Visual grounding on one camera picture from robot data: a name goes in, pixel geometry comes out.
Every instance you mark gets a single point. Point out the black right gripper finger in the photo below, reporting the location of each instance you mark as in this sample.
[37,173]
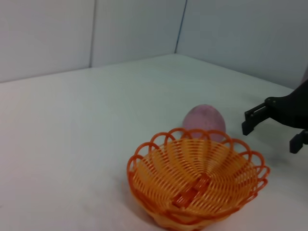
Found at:
[298,142]
[252,121]

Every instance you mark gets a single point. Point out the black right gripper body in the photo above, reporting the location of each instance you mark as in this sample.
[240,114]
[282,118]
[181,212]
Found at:
[293,108]

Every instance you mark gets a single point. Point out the pink peach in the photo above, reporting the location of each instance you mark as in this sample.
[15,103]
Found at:
[204,118]

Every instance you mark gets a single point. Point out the orange woven plastic basket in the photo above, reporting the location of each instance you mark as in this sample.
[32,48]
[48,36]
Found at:
[199,173]

